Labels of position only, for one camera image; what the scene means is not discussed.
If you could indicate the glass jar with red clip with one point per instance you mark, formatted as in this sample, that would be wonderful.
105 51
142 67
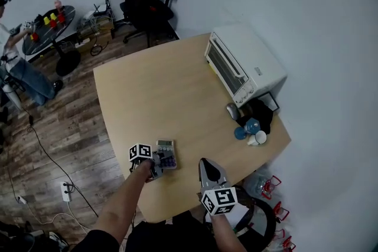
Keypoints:
288 244
270 186
281 212

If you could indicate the grey calculator with purple keys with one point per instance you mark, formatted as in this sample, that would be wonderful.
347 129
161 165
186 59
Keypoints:
165 144

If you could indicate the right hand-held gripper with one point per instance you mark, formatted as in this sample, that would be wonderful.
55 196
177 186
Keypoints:
221 200

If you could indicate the black bag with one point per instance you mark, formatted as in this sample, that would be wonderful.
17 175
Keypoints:
267 215

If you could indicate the person's black clothing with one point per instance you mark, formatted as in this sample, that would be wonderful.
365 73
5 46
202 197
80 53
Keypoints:
165 236

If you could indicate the blue cup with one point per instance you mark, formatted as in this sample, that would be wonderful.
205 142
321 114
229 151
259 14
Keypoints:
252 125

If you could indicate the grey computer mouse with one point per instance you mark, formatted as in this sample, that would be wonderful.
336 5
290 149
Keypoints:
233 111

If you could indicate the small white power adapter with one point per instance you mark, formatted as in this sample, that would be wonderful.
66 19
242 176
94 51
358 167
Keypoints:
22 199

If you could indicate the blue round lid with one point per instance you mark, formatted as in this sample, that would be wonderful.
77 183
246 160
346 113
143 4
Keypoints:
239 133

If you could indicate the light wooden table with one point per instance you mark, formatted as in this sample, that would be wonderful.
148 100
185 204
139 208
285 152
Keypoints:
165 97

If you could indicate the black and white shoe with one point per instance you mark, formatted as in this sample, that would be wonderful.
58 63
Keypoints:
58 241

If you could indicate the person's left forearm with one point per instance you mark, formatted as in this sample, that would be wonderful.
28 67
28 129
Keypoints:
124 203

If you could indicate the white toaster oven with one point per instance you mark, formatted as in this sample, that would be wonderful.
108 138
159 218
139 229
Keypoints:
251 62

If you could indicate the white cup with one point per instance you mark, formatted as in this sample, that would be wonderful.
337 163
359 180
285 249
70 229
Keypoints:
259 138

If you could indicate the round black pedestal table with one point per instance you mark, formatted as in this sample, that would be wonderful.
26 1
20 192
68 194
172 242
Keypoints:
50 35

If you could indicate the yellow plastic cup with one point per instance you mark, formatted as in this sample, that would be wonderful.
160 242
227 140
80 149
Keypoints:
53 16
46 20

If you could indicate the red plastic cup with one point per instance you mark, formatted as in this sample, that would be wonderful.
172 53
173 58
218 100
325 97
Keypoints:
53 24
61 18
35 37

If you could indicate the person's right forearm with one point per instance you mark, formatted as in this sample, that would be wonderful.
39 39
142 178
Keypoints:
226 233

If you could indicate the white power strip with plugs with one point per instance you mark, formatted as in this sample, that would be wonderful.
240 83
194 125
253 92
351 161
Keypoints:
66 191

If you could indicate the black router with antennas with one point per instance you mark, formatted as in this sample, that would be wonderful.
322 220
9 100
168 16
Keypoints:
100 12

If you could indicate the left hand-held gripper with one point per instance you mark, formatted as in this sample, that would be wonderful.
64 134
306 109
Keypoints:
140 152

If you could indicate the black picture frame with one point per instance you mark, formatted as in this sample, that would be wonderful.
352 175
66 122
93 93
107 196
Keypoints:
274 101

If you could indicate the black cloth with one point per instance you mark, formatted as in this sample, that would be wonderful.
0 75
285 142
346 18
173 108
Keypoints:
261 116

